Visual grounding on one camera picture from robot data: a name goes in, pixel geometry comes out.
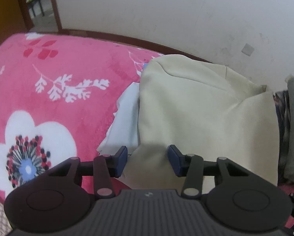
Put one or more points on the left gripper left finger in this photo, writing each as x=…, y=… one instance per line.
x=106, y=167

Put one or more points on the folded grey brown blankets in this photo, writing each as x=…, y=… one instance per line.
x=284, y=103

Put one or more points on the pink floral blanket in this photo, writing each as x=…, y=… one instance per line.
x=58, y=98

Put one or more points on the beige zip hoodie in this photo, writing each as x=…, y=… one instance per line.
x=204, y=109

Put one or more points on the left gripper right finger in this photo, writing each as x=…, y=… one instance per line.
x=189, y=166

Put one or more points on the folded white towel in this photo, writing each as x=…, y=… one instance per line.
x=124, y=129

